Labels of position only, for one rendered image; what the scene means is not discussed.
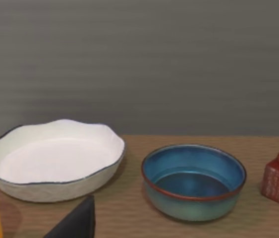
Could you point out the white wavy-rim bowl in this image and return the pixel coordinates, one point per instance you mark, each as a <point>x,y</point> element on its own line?
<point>55,161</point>

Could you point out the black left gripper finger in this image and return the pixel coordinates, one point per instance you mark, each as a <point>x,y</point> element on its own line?
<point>79,220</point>

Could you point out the blue glazed bowl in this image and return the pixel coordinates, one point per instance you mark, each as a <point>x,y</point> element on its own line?
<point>193,183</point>

